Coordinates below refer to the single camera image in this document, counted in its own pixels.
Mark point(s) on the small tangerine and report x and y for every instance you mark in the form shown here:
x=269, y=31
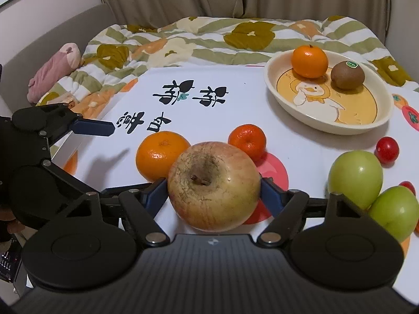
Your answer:
x=246, y=140

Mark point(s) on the large orange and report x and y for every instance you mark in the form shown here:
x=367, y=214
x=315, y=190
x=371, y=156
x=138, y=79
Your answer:
x=158, y=155

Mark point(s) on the pink plush toy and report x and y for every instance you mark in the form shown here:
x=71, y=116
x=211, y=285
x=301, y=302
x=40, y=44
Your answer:
x=52, y=72

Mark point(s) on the cream plate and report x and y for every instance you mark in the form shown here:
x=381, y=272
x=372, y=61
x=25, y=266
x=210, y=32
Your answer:
x=360, y=116

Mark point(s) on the large yellow-red apple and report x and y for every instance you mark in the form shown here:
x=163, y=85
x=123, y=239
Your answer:
x=212, y=186

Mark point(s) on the green apple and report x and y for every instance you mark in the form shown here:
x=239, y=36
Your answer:
x=355, y=178
x=394, y=214

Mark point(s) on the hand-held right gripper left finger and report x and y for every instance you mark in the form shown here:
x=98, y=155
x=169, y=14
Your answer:
x=157, y=194

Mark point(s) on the red cherry tomato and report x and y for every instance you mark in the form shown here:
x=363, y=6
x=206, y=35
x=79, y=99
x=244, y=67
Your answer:
x=408, y=186
x=387, y=149

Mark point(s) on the beige padded headboard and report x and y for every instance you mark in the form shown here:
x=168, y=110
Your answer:
x=49, y=29

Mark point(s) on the brown kiwi with sticker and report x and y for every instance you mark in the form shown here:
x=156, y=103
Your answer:
x=347, y=76

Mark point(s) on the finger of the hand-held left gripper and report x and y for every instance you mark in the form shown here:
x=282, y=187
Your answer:
x=93, y=127
x=70, y=178

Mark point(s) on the person's left hand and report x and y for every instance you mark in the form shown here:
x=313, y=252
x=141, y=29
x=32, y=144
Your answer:
x=13, y=227

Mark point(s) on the white printed tablecloth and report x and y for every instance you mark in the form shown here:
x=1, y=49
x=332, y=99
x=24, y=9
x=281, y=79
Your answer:
x=203, y=81

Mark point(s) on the floral striped blanket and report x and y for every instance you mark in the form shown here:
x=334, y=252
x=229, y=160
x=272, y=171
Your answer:
x=203, y=39

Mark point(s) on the medium orange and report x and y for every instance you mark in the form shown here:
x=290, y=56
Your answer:
x=309, y=61

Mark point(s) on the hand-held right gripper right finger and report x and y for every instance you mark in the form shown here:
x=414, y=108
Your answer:
x=271, y=198

